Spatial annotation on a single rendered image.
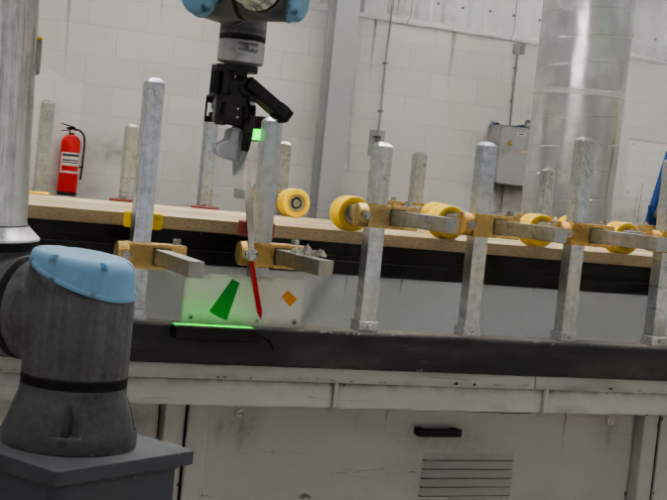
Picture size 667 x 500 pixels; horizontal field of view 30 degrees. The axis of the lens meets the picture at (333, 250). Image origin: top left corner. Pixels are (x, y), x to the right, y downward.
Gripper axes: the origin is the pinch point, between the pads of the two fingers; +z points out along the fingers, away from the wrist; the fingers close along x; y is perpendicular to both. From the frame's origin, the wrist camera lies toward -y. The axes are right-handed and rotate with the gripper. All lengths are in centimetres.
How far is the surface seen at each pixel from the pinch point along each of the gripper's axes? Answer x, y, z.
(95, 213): -26.7, 21.5, 12.2
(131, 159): -115, -6, 0
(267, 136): -6.1, -7.1, -7.3
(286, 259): 1.3, -11.2, 16.7
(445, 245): -27, -61, 12
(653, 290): -7, -107, 17
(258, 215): -6.0, -7.0, 8.8
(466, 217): -6, -54, 5
